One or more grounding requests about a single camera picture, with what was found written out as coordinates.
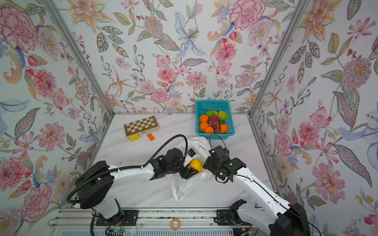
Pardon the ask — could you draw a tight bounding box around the wooden chess board box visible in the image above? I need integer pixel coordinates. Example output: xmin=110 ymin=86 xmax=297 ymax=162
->
xmin=124 ymin=116 xmax=159 ymax=138

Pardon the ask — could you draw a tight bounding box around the green round fruit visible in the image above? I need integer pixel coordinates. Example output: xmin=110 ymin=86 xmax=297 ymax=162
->
xmin=206 ymin=111 xmax=216 ymax=118

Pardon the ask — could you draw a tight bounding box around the yellow foam block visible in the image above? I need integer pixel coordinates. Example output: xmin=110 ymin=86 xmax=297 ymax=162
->
xmin=129 ymin=134 xmax=139 ymax=142

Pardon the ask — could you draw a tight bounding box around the orange fruit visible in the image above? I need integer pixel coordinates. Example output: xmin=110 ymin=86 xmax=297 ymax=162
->
xmin=204 ymin=126 xmax=215 ymax=134
xmin=199 ymin=122 xmax=209 ymax=133
xmin=199 ymin=115 xmax=209 ymax=123
xmin=219 ymin=124 xmax=228 ymax=134

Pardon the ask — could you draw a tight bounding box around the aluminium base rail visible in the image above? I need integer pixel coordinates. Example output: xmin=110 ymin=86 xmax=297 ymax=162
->
xmin=47 ymin=207 xmax=256 ymax=229

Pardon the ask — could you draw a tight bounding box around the red dragon fruit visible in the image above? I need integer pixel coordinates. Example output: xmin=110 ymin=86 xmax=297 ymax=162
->
xmin=209 ymin=115 xmax=222 ymax=133

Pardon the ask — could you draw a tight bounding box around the aluminium corner post right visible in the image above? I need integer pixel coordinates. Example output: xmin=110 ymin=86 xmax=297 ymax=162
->
xmin=248 ymin=1 xmax=309 ymax=118

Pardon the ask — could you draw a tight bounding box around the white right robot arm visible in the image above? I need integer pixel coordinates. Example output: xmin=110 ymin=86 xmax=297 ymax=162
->
xmin=203 ymin=146 xmax=312 ymax=236

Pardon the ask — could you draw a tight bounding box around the orange toy brick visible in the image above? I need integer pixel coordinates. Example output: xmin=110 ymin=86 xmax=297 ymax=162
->
xmin=147 ymin=133 xmax=155 ymax=142

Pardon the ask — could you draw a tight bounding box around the yellow fruit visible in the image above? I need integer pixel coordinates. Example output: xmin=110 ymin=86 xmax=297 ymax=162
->
xmin=189 ymin=159 xmax=203 ymax=173

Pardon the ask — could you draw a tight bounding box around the aluminium corner post left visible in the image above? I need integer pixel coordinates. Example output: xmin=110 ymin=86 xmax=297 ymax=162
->
xmin=41 ymin=0 xmax=115 ymax=118

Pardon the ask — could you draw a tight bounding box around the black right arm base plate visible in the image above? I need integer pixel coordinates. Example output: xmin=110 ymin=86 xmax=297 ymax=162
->
xmin=214 ymin=199 xmax=253 ymax=226

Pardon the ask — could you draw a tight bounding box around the teal plastic basket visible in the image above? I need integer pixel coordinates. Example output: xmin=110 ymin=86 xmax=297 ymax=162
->
xmin=195 ymin=100 xmax=235 ymax=140

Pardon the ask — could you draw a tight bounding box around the black corrugated cable conduit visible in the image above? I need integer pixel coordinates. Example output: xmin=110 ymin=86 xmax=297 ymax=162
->
xmin=65 ymin=134 xmax=189 ymax=236

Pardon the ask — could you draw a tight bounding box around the thin black right cable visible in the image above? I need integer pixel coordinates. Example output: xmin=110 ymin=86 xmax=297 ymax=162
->
xmin=209 ymin=134 xmax=322 ymax=236

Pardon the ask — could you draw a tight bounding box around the aluminium corner post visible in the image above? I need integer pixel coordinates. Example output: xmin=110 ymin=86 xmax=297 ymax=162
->
xmin=41 ymin=0 xmax=115 ymax=118
xmin=248 ymin=1 xmax=309 ymax=118

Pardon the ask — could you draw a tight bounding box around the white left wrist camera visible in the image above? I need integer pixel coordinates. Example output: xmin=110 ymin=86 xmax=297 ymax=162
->
xmin=183 ymin=148 xmax=197 ymax=167

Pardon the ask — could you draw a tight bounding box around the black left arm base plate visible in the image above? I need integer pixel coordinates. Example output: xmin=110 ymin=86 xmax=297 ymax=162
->
xmin=95 ymin=204 xmax=139 ymax=227

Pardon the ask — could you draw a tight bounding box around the translucent white plastic bag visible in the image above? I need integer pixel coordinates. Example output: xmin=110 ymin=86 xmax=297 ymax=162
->
xmin=169 ymin=137 xmax=211 ymax=202

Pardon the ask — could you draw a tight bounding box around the beige tape roll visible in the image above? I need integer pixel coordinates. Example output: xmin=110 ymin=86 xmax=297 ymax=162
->
xmin=170 ymin=218 xmax=181 ymax=231

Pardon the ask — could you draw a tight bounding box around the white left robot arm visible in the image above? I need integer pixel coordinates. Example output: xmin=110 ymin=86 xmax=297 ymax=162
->
xmin=75 ymin=148 xmax=203 ymax=221

